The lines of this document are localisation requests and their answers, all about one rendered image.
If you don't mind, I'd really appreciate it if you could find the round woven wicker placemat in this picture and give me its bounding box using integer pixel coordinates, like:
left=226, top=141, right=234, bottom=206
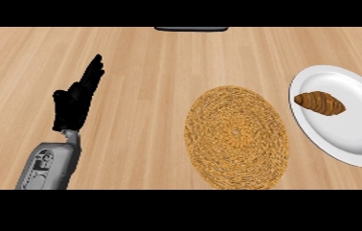
left=182, top=84, right=290, bottom=191

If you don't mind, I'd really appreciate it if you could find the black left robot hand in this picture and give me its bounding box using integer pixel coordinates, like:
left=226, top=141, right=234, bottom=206
left=51, top=53, right=108, bottom=133

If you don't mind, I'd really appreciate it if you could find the dark grey flat appliance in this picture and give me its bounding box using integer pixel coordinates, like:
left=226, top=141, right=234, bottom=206
left=153, top=26, right=231, bottom=33

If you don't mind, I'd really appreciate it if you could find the brown croissant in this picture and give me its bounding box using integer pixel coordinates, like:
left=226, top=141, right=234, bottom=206
left=293, top=90, right=348, bottom=117

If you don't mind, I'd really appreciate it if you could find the white round plate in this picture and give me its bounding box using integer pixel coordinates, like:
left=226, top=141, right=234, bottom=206
left=287, top=64, right=362, bottom=168

